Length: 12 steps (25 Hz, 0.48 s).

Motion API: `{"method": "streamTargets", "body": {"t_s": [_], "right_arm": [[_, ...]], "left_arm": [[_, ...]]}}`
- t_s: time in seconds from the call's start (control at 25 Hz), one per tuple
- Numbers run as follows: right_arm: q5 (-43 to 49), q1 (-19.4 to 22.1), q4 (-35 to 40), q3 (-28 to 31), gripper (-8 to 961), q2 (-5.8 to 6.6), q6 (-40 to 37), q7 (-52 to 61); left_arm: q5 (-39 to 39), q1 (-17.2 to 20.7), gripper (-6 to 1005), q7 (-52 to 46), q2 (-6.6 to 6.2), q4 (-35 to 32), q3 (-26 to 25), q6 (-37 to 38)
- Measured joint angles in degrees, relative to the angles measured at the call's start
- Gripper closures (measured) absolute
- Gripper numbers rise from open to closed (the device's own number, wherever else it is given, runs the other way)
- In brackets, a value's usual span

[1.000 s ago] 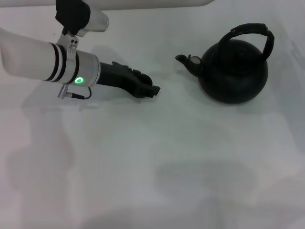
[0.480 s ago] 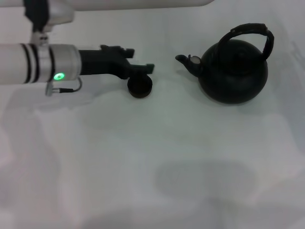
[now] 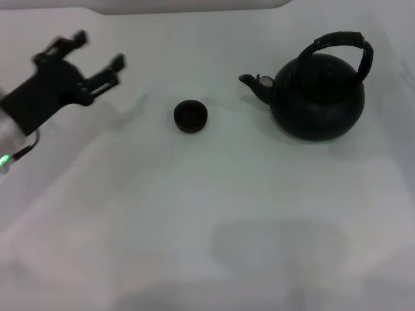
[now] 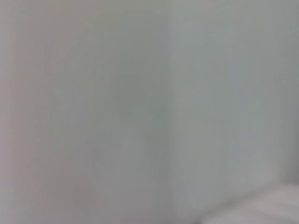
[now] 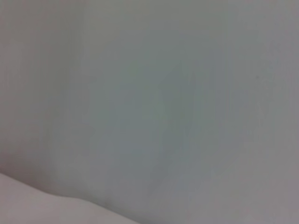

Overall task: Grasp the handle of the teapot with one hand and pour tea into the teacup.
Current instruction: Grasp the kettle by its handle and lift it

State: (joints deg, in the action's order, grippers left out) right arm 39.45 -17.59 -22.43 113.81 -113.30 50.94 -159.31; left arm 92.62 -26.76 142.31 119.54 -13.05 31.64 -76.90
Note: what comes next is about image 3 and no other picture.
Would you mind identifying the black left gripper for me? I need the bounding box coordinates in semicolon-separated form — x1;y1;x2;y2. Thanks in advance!
0;30;127;136

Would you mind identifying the small dark teacup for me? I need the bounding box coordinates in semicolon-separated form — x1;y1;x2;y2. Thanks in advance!
173;99;209;134

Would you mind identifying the black round teapot with handle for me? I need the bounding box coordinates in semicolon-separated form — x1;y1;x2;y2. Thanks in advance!
238;30;374;142

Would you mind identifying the black cable with metal plug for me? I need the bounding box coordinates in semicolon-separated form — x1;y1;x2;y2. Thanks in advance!
9;129;40;161

